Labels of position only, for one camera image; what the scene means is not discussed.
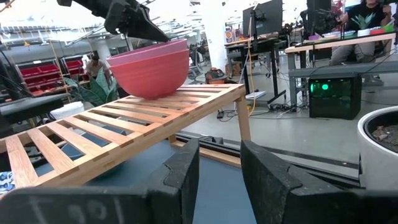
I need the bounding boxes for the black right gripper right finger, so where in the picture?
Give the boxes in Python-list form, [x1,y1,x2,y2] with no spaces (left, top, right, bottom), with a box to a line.
[240,139,332,224]

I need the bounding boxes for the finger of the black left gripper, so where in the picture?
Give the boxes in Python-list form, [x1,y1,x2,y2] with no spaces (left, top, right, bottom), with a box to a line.
[125,9,171,44]

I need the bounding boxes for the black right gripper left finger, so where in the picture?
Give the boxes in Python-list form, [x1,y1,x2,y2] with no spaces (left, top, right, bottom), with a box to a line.
[136,138,201,224]

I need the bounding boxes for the red plastic bowl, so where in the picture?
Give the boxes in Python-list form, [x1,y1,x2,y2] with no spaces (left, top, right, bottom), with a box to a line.
[106,38,190,100]

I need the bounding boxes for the blue patterned paper bowl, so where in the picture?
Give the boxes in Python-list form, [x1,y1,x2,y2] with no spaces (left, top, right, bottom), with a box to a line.
[0,170,16,194]

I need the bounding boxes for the wooden slatted shelf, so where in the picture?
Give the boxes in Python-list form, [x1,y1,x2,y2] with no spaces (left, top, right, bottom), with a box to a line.
[0,83,252,189]

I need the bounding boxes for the blue table mat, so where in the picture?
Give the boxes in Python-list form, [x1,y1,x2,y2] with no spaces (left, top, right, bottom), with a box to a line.
[34,124,259,224]

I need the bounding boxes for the person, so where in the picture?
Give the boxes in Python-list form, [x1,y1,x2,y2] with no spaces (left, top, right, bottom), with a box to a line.
[328,0,393,67]
[85,53,112,86]

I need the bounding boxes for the white pillar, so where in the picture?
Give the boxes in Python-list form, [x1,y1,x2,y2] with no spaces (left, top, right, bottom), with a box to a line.
[201,0,228,73]

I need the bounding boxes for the snake plant in white pot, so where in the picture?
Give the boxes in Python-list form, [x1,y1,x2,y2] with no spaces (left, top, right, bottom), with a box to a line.
[49,67,121,121]

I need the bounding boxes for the orange black vacuum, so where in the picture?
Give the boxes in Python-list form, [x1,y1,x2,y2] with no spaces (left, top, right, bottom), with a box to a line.
[204,67,230,85]

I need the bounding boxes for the rack with red bins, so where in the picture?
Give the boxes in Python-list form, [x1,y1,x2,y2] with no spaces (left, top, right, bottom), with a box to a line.
[15,57,86,98]

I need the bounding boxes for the white flat box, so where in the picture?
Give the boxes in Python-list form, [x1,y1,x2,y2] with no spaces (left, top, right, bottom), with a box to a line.
[245,90,267,100]

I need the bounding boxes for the leafy tree in white pot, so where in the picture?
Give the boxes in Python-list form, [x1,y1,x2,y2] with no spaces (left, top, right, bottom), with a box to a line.
[356,105,398,191]

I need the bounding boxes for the black computer with green light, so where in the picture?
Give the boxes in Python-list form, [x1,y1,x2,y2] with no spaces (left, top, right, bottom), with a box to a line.
[308,72,363,121]

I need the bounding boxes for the black monitor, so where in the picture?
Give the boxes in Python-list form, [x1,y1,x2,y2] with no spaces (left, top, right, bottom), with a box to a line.
[242,0,284,37]

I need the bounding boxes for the black standing desk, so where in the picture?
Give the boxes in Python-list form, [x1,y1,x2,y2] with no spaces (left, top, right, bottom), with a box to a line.
[224,37,287,105]

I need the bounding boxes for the dark grey side table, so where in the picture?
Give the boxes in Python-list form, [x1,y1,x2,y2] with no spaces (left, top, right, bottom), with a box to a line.
[0,92,72,138]

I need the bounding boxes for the grey metal bench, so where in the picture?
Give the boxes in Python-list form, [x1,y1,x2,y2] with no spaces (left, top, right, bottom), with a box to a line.
[288,60,398,108]

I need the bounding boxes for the wooden top desk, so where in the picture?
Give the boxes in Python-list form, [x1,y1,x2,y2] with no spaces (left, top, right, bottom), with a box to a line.
[284,32,397,108]

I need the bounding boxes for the small potted plant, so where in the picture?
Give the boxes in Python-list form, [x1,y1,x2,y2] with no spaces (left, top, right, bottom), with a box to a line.
[350,12,376,37]

